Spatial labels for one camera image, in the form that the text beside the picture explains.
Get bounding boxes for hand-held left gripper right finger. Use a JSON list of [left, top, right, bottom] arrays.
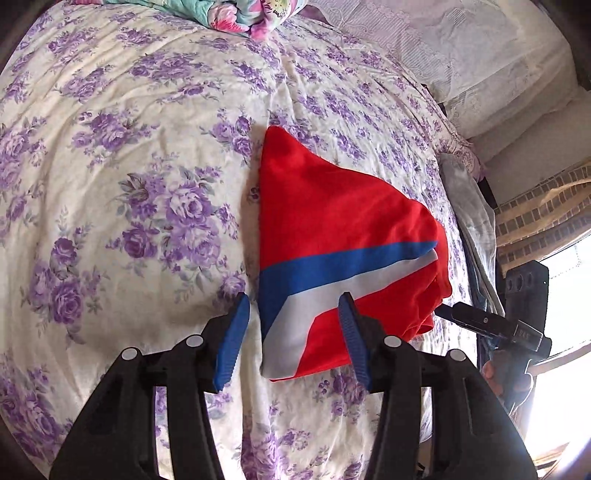
[[338, 292, 540, 480]]

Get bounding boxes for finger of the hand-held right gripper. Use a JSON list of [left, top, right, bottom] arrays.
[[435, 301, 518, 340]]

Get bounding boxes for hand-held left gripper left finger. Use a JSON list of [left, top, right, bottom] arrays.
[[48, 292, 252, 480]]

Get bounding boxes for red blue white pants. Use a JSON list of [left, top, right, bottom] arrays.
[[257, 126, 453, 382]]

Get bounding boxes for person's right hand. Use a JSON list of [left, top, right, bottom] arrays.
[[480, 357, 509, 398]]

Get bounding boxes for grey garment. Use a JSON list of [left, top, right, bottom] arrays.
[[436, 152, 505, 317]]

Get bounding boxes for beige brick-pattern curtain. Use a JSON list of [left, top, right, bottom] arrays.
[[493, 165, 591, 271]]

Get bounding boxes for purple floral pillow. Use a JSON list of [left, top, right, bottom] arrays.
[[436, 131, 488, 178]]

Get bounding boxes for purple floral bedspread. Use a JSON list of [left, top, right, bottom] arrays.
[[0, 0, 485, 480]]

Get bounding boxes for white lace cover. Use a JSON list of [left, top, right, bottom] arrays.
[[302, 0, 580, 139]]

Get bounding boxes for folded turquoise floral quilt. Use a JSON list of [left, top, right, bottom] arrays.
[[102, 0, 309, 42]]

